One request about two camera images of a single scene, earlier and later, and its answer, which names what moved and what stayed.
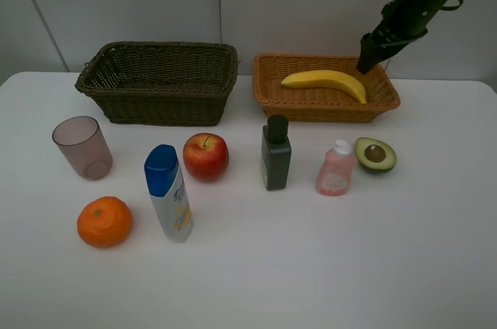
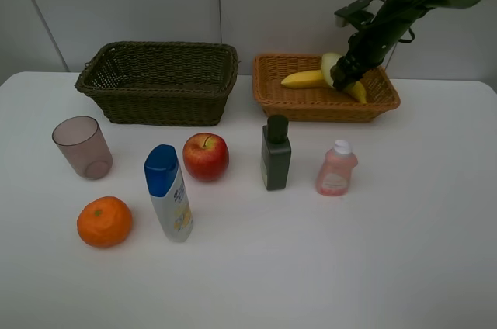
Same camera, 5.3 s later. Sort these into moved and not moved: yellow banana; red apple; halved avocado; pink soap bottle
Moved: halved avocado
Not moved: red apple; yellow banana; pink soap bottle
